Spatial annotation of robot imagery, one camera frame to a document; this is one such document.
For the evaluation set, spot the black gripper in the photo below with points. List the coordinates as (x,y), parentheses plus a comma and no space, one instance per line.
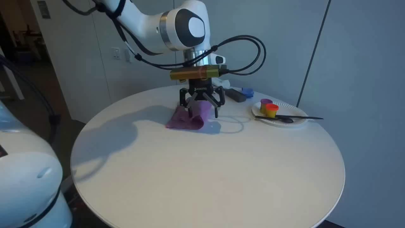
(201,86)

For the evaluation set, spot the pink t-shirt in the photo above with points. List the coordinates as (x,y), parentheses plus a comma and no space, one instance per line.
(189,118)

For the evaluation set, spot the blue small object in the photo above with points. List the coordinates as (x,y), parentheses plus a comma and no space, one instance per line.
(248,91)

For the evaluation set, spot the purple cup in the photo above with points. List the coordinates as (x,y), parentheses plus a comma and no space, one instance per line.
(265,101)

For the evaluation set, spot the orange cup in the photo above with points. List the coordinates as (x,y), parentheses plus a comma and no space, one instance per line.
(272,110)

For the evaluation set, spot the white plate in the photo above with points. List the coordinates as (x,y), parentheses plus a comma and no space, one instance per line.
(295,120)

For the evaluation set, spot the black brush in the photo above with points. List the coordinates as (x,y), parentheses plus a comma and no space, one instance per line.
(303,116)

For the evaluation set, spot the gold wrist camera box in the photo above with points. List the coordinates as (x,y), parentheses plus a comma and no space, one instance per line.
(193,73)

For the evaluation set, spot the white wall switch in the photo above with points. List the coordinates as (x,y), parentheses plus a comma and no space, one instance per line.
(115,53)
(127,54)

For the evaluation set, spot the dark wall sign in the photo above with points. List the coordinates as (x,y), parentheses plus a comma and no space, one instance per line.
(43,9)

